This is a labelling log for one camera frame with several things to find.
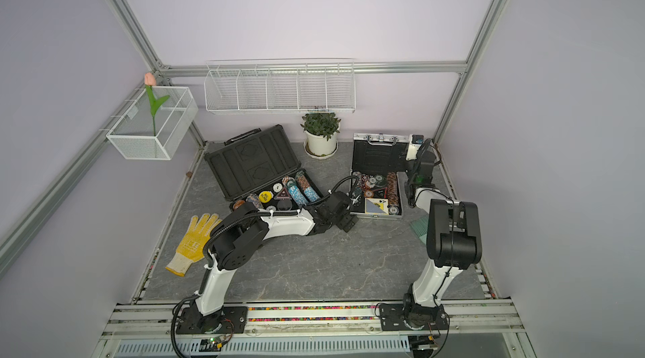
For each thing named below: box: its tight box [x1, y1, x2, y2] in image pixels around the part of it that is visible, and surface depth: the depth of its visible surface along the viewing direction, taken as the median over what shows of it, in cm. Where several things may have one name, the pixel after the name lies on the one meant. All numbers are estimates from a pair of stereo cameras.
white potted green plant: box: [300, 111, 341, 159], surface depth 107 cm
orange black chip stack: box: [386, 171, 400, 216], surface depth 100 cm
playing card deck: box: [364, 197, 389, 216], surface depth 97 cm
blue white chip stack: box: [295, 170, 320, 204], surface depth 99 cm
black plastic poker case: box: [204, 124, 324, 211], surface depth 101 cm
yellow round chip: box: [258, 190, 274, 204], surface depth 100 cm
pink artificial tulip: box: [143, 72, 170, 137], surface depth 87 cm
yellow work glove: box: [164, 212, 223, 277], surface depth 91 cm
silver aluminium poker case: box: [349, 132, 410, 221], surface depth 98 cm
